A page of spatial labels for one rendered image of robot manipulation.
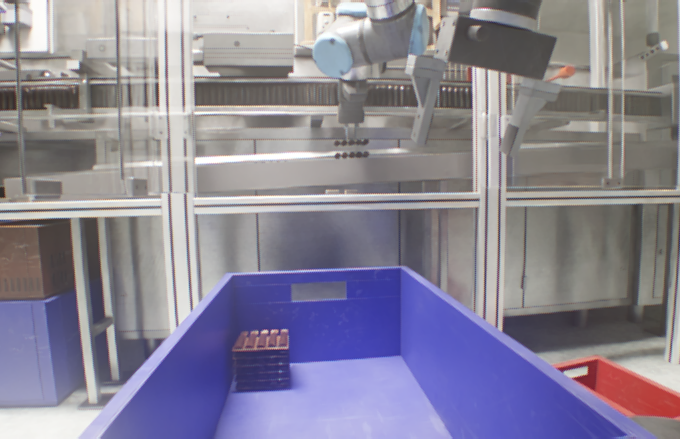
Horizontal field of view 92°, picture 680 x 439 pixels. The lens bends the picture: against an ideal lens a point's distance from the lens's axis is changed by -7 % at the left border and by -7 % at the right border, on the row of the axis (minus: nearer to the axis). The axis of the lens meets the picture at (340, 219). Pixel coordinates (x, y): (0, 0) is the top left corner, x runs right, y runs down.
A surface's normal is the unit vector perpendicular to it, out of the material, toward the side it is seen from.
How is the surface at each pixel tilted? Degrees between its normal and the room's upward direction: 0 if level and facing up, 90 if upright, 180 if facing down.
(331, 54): 131
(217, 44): 90
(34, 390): 90
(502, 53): 114
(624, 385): 90
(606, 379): 90
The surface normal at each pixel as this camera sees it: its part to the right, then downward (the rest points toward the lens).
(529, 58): 0.11, 0.46
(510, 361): -0.99, 0.03
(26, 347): 0.12, 0.07
